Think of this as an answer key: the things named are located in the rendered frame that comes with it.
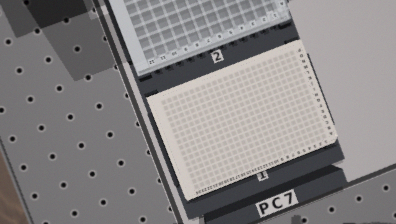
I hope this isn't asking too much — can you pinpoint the light grey well plate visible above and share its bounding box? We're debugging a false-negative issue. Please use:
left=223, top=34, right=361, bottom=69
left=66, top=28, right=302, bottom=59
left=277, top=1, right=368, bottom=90
left=109, top=0, right=291, bottom=77

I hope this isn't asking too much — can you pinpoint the white well plate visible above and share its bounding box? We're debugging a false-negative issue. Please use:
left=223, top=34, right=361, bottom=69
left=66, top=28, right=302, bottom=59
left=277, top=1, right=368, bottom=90
left=147, top=39, right=338, bottom=201

